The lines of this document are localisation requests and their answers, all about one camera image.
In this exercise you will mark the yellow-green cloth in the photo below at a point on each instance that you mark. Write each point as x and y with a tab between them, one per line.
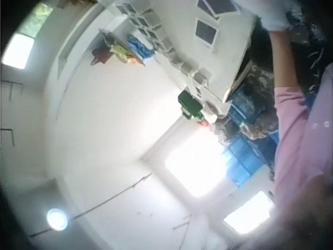
121	52

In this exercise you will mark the bright window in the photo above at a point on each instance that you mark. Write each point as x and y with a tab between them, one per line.
247	213
19	50
195	166

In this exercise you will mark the small red object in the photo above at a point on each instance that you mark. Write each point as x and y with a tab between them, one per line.
204	123

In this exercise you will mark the green box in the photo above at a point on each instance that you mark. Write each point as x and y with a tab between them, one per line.
190	104

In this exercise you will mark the dark patterned heap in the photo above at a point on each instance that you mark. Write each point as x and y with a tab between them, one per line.
309	31

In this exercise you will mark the person's left hand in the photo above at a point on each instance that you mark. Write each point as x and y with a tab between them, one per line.
268	13

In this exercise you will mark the heap of dark dried plants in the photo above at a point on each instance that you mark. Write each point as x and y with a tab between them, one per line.
257	86

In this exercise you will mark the white framed window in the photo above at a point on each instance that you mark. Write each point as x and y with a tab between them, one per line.
216	6
206	32

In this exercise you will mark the round ceiling lamp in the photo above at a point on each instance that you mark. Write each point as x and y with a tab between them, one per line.
57	219

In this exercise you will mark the row of white cubby boxes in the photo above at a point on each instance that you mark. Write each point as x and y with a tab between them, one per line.
166	49

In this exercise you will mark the dark red bag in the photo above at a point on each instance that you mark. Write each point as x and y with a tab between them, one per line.
101	55

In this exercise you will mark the blue cloth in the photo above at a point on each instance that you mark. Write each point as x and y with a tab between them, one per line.
140	47

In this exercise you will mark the stack of blue crates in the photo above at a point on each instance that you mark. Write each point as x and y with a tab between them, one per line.
247	159

